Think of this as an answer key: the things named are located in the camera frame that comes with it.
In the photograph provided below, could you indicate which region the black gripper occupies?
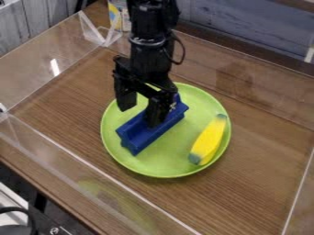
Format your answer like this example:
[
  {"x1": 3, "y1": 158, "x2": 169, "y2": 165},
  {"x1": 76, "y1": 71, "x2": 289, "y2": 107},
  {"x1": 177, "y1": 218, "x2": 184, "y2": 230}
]
[{"x1": 112, "y1": 38, "x2": 177, "y2": 128}]

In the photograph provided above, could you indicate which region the blue plastic block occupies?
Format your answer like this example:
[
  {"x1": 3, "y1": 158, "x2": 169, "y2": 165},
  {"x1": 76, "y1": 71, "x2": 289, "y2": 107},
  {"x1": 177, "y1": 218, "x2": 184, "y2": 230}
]
[{"x1": 114, "y1": 95, "x2": 188, "y2": 156}]

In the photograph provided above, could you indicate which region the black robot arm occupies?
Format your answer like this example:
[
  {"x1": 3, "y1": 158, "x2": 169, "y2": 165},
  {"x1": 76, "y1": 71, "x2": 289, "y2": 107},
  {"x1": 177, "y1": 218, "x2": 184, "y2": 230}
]
[{"x1": 112, "y1": 0, "x2": 181, "y2": 128}]

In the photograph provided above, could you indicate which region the green round plate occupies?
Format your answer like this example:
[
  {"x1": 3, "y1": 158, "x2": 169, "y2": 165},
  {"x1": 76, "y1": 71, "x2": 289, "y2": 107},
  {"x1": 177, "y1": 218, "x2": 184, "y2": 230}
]
[{"x1": 100, "y1": 83, "x2": 231, "y2": 178}]

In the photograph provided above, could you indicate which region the yellow toy banana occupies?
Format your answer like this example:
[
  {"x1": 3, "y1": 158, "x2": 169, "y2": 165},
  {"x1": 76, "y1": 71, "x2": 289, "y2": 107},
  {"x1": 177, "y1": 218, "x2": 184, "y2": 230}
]
[{"x1": 188, "y1": 114, "x2": 227, "y2": 165}]

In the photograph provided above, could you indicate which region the clear acrylic enclosure wall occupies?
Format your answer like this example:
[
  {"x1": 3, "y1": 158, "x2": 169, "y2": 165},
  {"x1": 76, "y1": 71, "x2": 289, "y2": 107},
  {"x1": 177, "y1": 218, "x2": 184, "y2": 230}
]
[{"x1": 0, "y1": 9, "x2": 314, "y2": 235}]

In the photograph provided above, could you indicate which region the black cable on floor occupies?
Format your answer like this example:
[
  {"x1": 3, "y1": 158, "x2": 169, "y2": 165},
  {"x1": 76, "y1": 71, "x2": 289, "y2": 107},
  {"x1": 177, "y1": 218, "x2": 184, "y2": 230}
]
[{"x1": 0, "y1": 207, "x2": 41, "y2": 235}]

